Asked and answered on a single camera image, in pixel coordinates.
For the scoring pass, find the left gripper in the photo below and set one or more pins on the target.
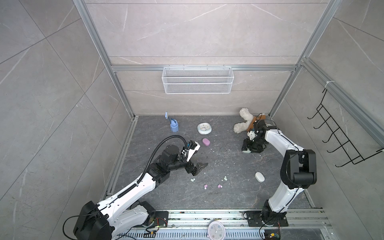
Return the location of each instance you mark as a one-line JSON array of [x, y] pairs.
[[197, 169]]

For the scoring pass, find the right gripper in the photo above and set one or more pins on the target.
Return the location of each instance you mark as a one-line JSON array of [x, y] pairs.
[[246, 145]]

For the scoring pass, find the white earbud case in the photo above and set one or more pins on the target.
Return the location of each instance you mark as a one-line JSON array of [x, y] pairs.
[[259, 177]]

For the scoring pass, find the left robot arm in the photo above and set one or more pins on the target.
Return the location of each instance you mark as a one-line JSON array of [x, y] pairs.
[[114, 217]]

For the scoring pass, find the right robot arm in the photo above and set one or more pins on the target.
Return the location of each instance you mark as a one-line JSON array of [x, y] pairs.
[[298, 170]]

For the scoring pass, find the pink earbud case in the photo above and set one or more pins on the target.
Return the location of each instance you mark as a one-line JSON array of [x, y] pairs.
[[206, 142]]

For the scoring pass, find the white teddy bear brown shirt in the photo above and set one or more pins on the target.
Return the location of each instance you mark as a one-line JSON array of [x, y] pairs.
[[249, 120]]

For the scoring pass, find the white round bowl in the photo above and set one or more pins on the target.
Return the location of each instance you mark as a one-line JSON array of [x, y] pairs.
[[204, 128]]

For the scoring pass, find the white round clock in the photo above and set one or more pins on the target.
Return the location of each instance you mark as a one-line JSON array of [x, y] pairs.
[[216, 231]]

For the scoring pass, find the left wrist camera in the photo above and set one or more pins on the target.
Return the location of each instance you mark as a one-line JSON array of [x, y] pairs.
[[190, 150]]

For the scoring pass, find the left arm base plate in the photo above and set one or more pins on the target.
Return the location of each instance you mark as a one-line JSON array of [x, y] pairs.
[[159, 218]]

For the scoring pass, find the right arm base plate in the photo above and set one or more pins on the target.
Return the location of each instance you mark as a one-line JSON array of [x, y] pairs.
[[259, 219]]

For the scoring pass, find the white wire basket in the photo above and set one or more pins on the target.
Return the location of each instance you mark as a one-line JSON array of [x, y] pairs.
[[197, 80]]

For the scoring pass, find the black wall hook rack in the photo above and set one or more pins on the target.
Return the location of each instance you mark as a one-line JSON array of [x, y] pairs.
[[345, 144]]

